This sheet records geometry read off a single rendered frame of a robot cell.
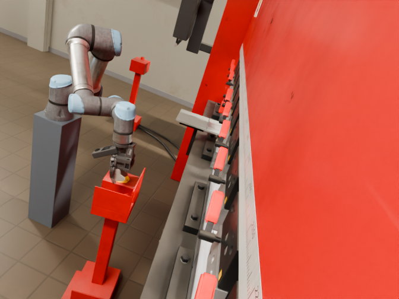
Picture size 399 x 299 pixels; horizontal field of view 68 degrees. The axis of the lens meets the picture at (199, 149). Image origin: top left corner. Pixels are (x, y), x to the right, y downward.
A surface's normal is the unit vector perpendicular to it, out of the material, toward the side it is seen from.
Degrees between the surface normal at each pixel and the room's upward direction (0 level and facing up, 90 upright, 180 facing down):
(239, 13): 90
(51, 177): 90
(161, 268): 0
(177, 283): 0
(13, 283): 0
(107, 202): 90
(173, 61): 90
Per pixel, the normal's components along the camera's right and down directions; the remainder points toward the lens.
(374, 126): -0.95, -0.33
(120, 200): -0.07, 0.44
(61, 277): 0.30, -0.84
